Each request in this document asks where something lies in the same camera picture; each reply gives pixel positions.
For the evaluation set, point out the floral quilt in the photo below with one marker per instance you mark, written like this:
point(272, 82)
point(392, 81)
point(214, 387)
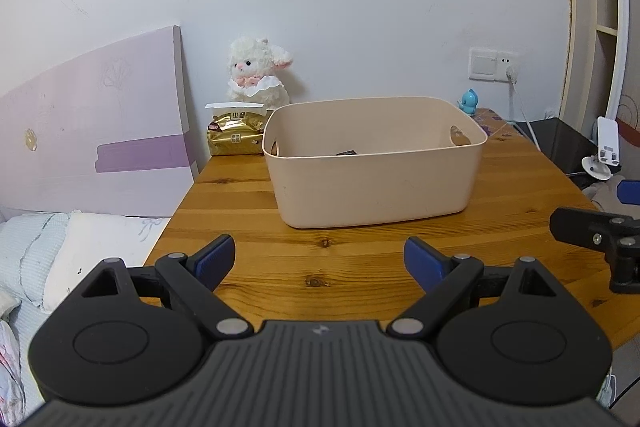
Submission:
point(10, 372)

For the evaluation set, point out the tall cartoon print box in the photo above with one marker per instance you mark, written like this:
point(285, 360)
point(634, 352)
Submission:
point(346, 152)

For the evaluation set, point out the cream shelf unit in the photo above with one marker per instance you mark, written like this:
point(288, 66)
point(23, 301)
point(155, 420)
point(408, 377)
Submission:
point(600, 7)

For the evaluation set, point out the white pillow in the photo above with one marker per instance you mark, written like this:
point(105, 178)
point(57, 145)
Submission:
point(100, 252)

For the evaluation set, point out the light blue blanket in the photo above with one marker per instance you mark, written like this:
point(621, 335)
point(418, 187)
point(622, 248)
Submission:
point(27, 252)

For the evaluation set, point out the white plush lamb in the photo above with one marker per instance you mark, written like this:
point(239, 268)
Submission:
point(257, 77)

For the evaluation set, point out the gold tissue pack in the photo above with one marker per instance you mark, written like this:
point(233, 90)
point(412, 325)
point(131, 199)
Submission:
point(235, 134)

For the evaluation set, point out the white wall outlet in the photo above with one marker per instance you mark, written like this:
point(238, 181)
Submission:
point(506, 59)

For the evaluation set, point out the white phone stand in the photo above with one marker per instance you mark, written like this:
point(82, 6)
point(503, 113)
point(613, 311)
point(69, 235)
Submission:
point(606, 147)

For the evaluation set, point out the beige plastic storage bin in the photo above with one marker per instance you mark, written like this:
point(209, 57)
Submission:
point(375, 187)

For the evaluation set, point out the black side table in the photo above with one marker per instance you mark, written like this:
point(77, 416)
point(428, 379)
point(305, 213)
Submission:
point(560, 147)

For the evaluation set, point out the white plug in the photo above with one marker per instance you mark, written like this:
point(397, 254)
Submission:
point(511, 74)

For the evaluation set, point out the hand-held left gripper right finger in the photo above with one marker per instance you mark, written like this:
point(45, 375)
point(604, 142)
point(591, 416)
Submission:
point(422, 259)

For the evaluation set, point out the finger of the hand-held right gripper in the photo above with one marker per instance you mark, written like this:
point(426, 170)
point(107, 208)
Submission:
point(582, 224)
point(630, 192)

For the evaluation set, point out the white tissue sheet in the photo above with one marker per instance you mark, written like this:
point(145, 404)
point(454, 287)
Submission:
point(232, 106)

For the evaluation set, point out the blue toy figure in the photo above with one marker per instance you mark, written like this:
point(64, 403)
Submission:
point(469, 102)

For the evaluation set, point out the white wall switch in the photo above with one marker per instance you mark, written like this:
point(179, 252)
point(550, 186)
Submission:
point(482, 64)

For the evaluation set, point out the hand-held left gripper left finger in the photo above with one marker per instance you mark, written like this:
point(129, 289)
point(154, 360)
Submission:
point(217, 257)

